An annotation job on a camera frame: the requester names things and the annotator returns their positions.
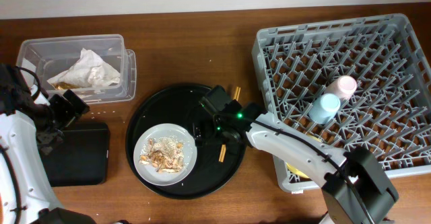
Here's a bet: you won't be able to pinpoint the brown snack wrapper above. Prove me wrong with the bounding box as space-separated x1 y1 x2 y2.
51 82 80 90

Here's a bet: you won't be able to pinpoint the grey plate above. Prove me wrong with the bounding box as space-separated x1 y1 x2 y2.
132 123 197 186

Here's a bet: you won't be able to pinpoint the food scraps with rice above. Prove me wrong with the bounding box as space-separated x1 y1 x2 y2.
139 137 185 174

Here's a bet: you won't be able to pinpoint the yellow bowl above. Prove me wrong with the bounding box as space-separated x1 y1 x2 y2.
286 133 322 179

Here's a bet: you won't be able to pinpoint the blue cup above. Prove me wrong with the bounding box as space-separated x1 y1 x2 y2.
308 94 341 124

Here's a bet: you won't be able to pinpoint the pink cup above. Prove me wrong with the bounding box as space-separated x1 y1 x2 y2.
324 75 358 101

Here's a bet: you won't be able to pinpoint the white napkin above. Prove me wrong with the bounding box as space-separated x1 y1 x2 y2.
87 63 121 87

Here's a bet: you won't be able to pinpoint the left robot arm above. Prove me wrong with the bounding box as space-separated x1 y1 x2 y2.
1 64 94 223

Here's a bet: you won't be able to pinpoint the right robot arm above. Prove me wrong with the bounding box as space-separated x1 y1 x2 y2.
188 85 399 223

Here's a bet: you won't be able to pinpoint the grey dishwasher rack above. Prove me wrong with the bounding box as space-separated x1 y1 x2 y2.
252 13 430 178

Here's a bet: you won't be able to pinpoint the round black serving tray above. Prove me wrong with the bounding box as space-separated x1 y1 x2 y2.
125 83 246 200

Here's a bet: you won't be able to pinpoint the black rectangular tray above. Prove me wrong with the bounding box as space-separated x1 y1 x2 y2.
40 122 110 187

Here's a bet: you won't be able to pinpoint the clear plastic bin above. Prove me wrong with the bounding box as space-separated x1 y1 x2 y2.
16 34 137 104

